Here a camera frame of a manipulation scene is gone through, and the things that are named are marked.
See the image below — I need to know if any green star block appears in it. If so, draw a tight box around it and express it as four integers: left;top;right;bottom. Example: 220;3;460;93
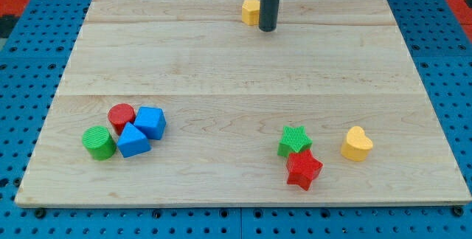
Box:
277;126;313;157

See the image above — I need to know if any red star block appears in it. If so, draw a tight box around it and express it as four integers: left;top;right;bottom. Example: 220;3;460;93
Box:
286;149;323;191

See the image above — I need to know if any yellow heart block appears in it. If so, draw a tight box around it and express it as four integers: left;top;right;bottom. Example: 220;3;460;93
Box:
341;126;374;162

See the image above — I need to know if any light wooden board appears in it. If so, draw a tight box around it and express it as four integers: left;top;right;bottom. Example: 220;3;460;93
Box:
15;0;471;209

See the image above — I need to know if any blue cube block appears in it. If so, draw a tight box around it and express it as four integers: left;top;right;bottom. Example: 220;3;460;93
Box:
133;106;167;140

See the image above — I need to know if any yellow hexagon block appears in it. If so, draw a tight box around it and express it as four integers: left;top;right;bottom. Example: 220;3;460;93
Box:
241;0;260;26

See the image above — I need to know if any blue triangle block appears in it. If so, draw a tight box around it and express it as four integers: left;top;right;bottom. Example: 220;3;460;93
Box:
117;122;151;158

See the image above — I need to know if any red cylinder block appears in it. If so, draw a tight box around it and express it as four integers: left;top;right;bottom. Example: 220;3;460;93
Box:
108;103;136;136

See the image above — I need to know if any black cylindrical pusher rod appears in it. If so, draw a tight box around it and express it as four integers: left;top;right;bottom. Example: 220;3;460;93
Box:
259;0;280;32

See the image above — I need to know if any green cylinder block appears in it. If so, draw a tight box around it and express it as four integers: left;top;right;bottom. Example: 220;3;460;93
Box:
82;125;117;161

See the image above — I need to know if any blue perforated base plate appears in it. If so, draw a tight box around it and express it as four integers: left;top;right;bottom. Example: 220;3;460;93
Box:
1;0;471;238

